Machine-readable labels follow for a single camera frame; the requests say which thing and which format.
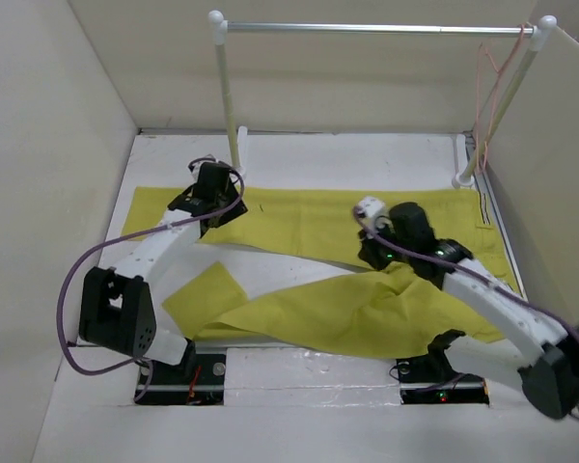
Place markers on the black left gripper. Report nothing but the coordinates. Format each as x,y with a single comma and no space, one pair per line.
234,211

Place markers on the yellow trousers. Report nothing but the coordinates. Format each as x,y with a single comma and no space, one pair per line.
288,270

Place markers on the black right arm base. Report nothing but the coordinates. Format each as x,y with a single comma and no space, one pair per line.
424,380

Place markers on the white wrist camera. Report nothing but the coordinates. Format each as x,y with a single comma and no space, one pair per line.
192,165
370,208

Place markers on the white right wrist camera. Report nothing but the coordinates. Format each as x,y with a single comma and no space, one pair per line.
370,208

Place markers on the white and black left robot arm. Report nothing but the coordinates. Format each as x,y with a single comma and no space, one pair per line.
117,309

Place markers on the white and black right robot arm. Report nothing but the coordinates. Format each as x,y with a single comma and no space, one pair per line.
539,353

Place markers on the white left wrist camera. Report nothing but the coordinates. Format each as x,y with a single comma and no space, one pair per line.
192,165

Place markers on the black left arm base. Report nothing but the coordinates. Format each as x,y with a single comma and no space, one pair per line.
166,387

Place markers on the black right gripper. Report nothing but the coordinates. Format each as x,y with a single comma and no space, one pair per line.
367,253

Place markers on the white and silver clothes rack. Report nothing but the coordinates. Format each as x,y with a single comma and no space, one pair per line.
536,35

